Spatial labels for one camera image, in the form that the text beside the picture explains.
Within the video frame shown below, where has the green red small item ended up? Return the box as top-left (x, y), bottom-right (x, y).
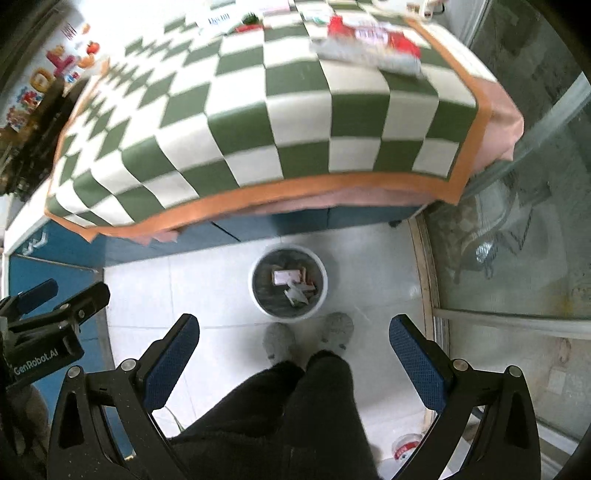
top-left (235, 13), bottom-right (265, 34)

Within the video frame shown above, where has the person's leg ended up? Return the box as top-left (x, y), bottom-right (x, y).
top-left (170, 360), bottom-right (306, 480)
top-left (286, 350), bottom-right (382, 480)

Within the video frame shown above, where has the red white snack packet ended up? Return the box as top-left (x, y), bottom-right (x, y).
top-left (310, 37), bottom-right (424, 77)
top-left (327, 15), bottom-right (422, 61)

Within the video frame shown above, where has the person's right leg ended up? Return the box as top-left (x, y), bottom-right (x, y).
top-left (286, 350), bottom-right (382, 480)

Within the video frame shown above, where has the white thin cable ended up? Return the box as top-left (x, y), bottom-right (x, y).
top-left (163, 405), bottom-right (186, 433)

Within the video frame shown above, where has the red white round lid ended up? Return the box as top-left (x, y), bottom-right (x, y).
top-left (392, 433), bottom-right (424, 462)

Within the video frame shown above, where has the green white checkered tablecloth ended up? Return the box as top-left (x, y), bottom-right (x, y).
top-left (45, 0), bottom-right (482, 243)

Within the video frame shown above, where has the colourful wall poster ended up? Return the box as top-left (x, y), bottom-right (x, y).
top-left (0, 22), bottom-right (110, 136)

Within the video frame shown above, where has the white crumpled wrapper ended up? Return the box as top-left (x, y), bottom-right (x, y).
top-left (283, 281), bottom-right (317, 308)

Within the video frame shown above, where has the person's left leg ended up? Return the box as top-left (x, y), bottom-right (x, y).
top-left (170, 360), bottom-right (306, 480)

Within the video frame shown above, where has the white box blue print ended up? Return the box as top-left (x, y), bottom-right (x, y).
top-left (196, 11), bottom-right (232, 34)

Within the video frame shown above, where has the grey fuzzy slipper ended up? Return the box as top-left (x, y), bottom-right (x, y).
top-left (318, 312), bottom-right (355, 354)
top-left (262, 322), bottom-right (297, 363)

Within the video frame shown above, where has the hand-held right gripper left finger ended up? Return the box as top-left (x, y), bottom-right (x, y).
top-left (46, 314), bottom-right (201, 480)

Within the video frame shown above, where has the dark cluttered shelf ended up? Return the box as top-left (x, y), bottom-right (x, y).
top-left (0, 78), bottom-right (80, 200)

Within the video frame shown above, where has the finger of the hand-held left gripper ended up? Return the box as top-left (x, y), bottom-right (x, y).
top-left (0, 278), bottom-right (60, 320)
top-left (7, 282), bottom-right (112, 341)

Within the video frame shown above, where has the white round trash bin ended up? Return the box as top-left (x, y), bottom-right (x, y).
top-left (248, 246), bottom-right (329, 321)

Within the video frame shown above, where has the white green packet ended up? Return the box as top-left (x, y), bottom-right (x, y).
top-left (300, 8), bottom-right (334, 25)

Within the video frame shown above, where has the white vessel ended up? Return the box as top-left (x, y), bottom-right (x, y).
top-left (372, 0), bottom-right (447, 20)

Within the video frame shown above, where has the glass sliding door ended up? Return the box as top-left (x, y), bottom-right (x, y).
top-left (416, 0), bottom-right (591, 446)

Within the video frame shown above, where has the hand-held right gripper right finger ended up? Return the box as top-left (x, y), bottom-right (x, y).
top-left (389, 315), bottom-right (542, 480)

